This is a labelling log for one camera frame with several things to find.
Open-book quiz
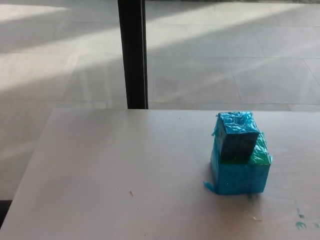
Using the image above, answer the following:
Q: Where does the small blue cube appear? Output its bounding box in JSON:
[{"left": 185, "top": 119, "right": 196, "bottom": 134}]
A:
[{"left": 215, "top": 111, "right": 260, "bottom": 161}]

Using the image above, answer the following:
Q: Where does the black window frame post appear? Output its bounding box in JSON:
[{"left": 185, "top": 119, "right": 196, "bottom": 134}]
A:
[{"left": 117, "top": 0, "right": 150, "bottom": 110}]

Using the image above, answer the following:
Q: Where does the big blue green wrapped cube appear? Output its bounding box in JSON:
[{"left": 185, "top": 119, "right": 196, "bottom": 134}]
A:
[{"left": 202, "top": 130, "right": 274, "bottom": 196}]

